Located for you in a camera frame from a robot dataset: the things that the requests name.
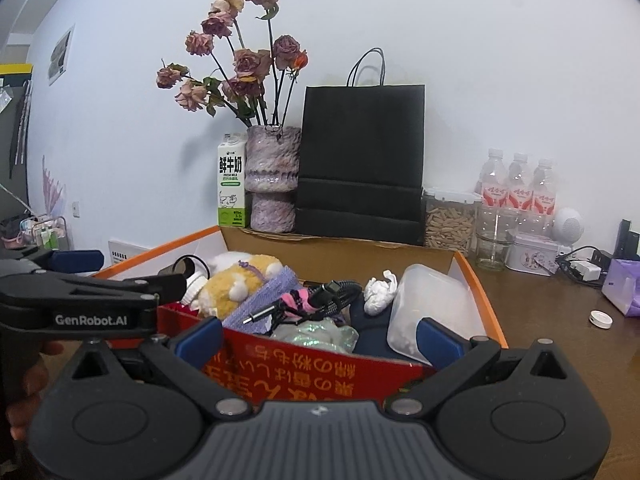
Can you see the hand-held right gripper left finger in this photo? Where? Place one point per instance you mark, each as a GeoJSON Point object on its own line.
{"type": "Point", "coordinates": [200, 342]}

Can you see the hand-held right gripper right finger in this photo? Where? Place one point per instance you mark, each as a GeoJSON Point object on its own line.
{"type": "Point", "coordinates": [442, 340]}

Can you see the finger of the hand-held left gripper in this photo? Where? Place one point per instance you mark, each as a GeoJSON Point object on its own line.
{"type": "Point", "coordinates": [77, 261]}
{"type": "Point", "coordinates": [130, 287]}

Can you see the translucent plastic box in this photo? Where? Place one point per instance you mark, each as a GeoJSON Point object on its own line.
{"type": "Point", "coordinates": [430, 295]}

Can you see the white and yellow plush toy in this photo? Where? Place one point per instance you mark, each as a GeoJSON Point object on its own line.
{"type": "Point", "coordinates": [225, 290]}

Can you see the navy blue zip case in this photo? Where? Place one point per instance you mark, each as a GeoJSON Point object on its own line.
{"type": "Point", "coordinates": [370, 335]}

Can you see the white tissue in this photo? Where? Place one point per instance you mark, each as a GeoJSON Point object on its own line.
{"type": "Point", "coordinates": [377, 295]}

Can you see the iridescent plastic bag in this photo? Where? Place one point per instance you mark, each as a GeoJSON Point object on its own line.
{"type": "Point", "coordinates": [315, 335]}

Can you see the red cardboard box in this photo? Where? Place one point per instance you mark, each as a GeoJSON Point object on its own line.
{"type": "Point", "coordinates": [320, 375]}

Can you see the wooden desktop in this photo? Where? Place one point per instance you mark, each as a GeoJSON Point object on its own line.
{"type": "Point", "coordinates": [540, 320]}

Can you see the person's left hand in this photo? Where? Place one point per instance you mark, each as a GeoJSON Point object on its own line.
{"type": "Point", "coordinates": [30, 385]}

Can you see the empty glass jar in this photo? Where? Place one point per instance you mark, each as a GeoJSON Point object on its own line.
{"type": "Point", "coordinates": [495, 245]}

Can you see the clear container of pellets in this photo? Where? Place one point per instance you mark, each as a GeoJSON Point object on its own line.
{"type": "Point", "coordinates": [450, 225]}

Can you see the white floral tin box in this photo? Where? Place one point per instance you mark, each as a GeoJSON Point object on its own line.
{"type": "Point", "coordinates": [532, 257]}

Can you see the white and green milk carton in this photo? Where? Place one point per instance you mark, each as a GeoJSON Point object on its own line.
{"type": "Point", "coordinates": [231, 185]}

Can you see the small white round lid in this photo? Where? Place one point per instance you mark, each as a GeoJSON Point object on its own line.
{"type": "Point", "coordinates": [600, 320]}

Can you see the white charger plug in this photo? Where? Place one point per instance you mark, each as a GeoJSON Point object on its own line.
{"type": "Point", "coordinates": [586, 270]}

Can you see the clear water bottle red label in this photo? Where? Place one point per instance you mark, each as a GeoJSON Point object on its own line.
{"type": "Point", "coordinates": [493, 185]}
{"type": "Point", "coordinates": [519, 187]}
{"type": "Point", "coordinates": [544, 192]}

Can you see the white round speaker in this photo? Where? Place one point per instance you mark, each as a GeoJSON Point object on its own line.
{"type": "Point", "coordinates": [567, 225]}

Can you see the purple tissue pack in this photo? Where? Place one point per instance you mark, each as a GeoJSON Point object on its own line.
{"type": "Point", "coordinates": [622, 290]}

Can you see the black paper bag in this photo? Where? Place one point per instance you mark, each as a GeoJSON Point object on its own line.
{"type": "Point", "coordinates": [360, 160]}

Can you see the black rectangular device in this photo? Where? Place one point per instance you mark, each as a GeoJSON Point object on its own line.
{"type": "Point", "coordinates": [627, 240]}

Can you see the dried rose bouquet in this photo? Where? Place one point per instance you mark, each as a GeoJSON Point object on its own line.
{"type": "Point", "coordinates": [250, 70]}

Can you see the white wall socket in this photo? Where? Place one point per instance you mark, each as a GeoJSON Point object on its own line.
{"type": "Point", "coordinates": [75, 210]}

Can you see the wall picture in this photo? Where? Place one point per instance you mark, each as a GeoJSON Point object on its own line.
{"type": "Point", "coordinates": [60, 55]}

